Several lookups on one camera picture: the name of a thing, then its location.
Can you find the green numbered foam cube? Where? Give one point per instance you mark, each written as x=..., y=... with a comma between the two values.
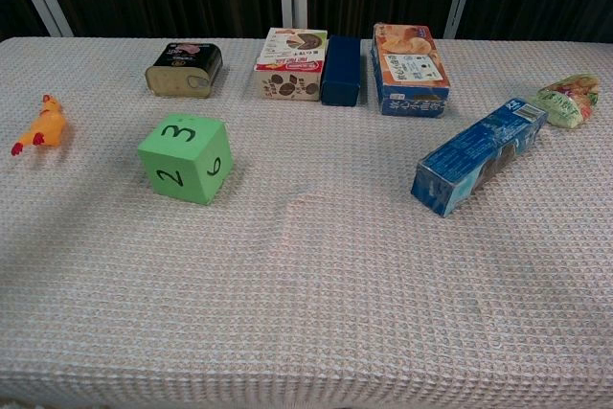
x=182, y=160

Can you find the beige woven tablecloth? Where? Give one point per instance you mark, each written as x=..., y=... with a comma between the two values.
x=306, y=284

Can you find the white chocolate pie box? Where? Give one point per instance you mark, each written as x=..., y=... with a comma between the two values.
x=289, y=69

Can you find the dark blue rectangular box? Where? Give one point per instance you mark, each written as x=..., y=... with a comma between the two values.
x=341, y=69

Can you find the orange and blue biscuit box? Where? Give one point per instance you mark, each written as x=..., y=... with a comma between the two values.
x=412, y=69

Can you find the black luncheon meat can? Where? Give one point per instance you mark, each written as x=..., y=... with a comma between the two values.
x=184, y=66

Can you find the long blue cookie box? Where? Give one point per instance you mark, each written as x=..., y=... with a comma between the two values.
x=479, y=155

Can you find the yellow rubber chicken toy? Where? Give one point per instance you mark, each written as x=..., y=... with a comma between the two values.
x=48, y=126

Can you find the green snack packet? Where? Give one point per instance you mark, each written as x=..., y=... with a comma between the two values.
x=570, y=102

